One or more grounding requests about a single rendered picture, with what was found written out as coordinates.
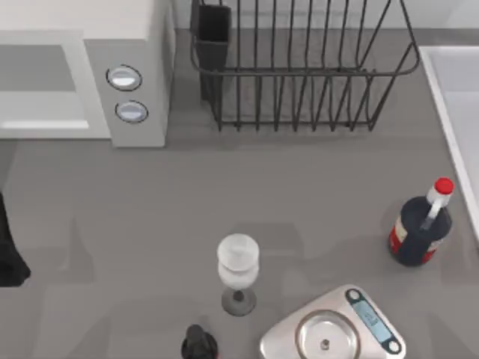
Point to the white wine glass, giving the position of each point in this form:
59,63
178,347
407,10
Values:
238,261

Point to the round silver microwave knob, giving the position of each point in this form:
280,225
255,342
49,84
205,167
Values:
124,77
131,111

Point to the black cutlery holder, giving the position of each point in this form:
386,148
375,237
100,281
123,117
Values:
212,33

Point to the small black bottle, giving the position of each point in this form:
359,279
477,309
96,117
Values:
198,343

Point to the pale microwave oven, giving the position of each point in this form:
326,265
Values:
127,45

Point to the silver kitchen scale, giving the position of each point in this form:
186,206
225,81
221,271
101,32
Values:
333,329

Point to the dark bottle with red cap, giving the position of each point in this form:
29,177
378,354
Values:
419,232

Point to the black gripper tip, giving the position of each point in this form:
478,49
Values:
9,254

